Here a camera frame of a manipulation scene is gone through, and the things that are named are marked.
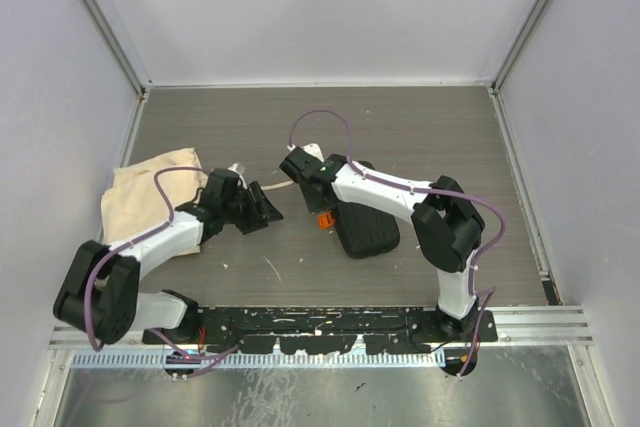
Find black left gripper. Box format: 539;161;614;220
221;181;282;234

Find orange small tool piece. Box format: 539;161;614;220
316;212;336;230

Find black plastic tool case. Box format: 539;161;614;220
329;160;402;260

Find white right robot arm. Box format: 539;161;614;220
280;147;485;341

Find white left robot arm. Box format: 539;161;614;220
52;168;283;350

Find wooden flat stick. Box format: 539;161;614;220
262;180;294;191

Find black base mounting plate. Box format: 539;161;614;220
158;306;498;355

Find beige cloth bag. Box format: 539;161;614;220
101;148;206;244

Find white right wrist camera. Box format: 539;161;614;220
287;143;325;162

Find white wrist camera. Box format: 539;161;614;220
287;143;325;162
229;162;248;189

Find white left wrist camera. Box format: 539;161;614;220
229;162;248;189

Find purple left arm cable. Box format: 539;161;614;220
83;166;246;382

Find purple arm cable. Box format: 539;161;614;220
288;110;506;381
83;166;246;382

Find white slotted cable duct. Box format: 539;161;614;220
70;349;446;370

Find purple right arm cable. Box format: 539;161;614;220
288;110;506;381

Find aluminium front rail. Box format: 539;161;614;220
47;304;594;348

